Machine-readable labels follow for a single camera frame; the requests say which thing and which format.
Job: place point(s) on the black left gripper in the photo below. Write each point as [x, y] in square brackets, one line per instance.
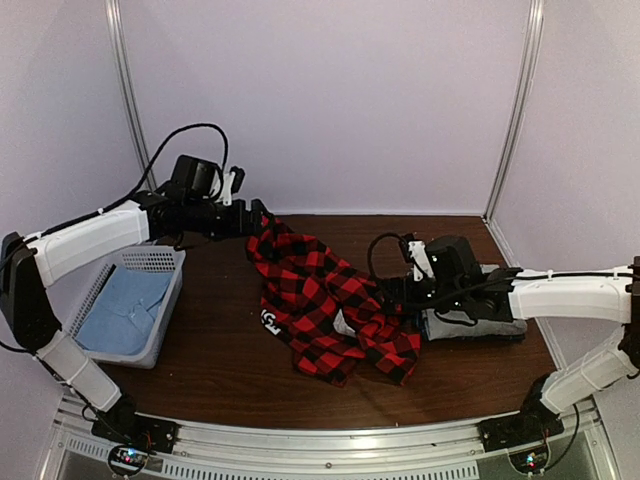
[239, 227]

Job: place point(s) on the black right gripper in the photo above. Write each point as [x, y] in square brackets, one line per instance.
[404, 285]

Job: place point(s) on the red black plaid shirt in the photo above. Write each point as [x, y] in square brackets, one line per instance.
[331, 315]

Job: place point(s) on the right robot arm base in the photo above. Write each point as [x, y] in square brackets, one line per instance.
[524, 434]

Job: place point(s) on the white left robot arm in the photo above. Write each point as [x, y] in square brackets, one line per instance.
[42, 278]

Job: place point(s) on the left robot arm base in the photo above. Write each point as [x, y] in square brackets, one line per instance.
[136, 437]

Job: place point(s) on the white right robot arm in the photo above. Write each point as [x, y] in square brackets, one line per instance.
[609, 295]

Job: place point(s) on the grey folded button shirt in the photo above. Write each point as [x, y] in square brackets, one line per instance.
[466, 307]

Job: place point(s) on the light blue folded shirt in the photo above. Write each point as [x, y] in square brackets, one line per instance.
[124, 312]

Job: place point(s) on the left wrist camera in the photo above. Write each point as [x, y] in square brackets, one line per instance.
[194, 179]

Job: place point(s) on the aluminium front rail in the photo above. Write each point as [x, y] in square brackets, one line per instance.
[449, 450]

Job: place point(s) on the aluminium corner post left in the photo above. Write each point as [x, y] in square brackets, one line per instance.
[118, 44]

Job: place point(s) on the aluminium corner post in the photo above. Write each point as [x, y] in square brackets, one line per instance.
[118, 44]
[530, 54]

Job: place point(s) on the aluminium corner post right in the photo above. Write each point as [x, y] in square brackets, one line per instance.
[530, 54]

